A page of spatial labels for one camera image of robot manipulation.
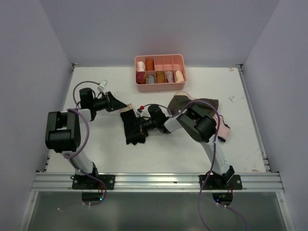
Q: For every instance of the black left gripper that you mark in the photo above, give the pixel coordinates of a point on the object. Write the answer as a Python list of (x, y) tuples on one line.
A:
[(112, 103)]

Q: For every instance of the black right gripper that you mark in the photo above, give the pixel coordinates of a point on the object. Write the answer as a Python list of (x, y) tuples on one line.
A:
[(143, 131)]

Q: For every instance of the black underwear beige waistband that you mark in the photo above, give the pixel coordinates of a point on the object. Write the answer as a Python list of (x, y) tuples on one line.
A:
[(132, 130)]

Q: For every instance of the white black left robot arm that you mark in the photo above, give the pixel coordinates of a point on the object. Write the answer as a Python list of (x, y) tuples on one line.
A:
[(68, 132)]

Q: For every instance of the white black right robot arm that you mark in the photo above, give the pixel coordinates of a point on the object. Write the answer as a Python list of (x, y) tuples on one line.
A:
[(192, 112)]

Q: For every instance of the maroon rolled underwear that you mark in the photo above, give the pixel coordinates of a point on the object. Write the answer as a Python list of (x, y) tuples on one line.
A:
[(141, 78)]

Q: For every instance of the grey rolled underwear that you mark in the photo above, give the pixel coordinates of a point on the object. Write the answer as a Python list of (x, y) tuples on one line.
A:
[(150, 79)]

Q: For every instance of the olive green underwear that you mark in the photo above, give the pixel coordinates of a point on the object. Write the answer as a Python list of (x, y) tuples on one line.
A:
[(182, 100)]

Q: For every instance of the white pink rolled underwear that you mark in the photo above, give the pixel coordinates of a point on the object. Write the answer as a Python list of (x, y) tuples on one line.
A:
[(141, 66)]

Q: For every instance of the mustard brown rolled underwear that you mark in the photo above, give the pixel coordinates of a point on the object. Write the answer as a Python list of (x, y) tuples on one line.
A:
[(160, 77)]

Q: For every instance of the orange rolled underwear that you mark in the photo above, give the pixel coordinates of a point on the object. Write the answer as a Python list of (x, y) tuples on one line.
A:
[(149, 63)]

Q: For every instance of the pale pink rolled underwear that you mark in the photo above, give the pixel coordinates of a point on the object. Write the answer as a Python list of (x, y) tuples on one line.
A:
[(169, 77)]

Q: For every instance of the peach rolled underwear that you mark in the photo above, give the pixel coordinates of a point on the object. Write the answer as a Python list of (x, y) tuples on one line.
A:
[(179, 77)]

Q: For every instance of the light pink underwear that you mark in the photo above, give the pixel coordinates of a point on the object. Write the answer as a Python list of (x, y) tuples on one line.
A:
[(224, 129)]

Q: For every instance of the pink divided storage box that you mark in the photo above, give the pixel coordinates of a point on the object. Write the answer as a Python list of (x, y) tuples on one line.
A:
[(165, 72)]

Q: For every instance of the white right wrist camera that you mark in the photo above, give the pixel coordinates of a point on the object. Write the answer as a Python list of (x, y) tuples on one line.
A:
[(141, 109)]

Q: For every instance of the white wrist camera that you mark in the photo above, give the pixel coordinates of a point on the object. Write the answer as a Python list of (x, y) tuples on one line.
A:
[(102, 85), (141, 109)]

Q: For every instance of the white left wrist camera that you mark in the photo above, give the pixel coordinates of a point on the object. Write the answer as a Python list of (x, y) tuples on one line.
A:
[(102, 85)]

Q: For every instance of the aluminium frame rail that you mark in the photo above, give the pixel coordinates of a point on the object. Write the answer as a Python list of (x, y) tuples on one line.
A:
[(154, 182)]

